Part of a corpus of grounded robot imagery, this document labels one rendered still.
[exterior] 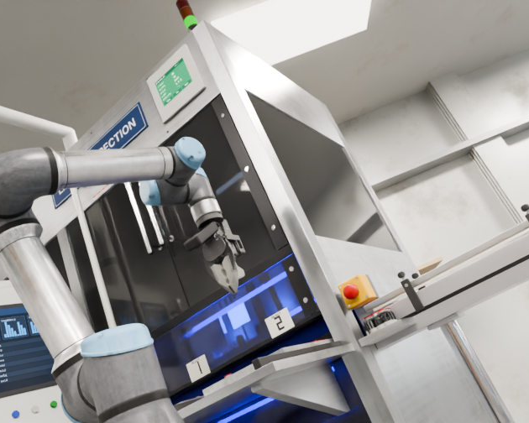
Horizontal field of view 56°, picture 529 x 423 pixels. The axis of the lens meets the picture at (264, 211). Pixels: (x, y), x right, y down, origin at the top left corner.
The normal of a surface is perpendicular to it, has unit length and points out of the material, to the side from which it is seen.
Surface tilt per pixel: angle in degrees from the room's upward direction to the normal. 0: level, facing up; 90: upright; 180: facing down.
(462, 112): 90
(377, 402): 90
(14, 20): 180
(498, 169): 90
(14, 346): 90
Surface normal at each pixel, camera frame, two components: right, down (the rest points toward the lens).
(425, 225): -0.07, -0.38
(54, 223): -0.54, -0.13
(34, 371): 0.63, -0.54
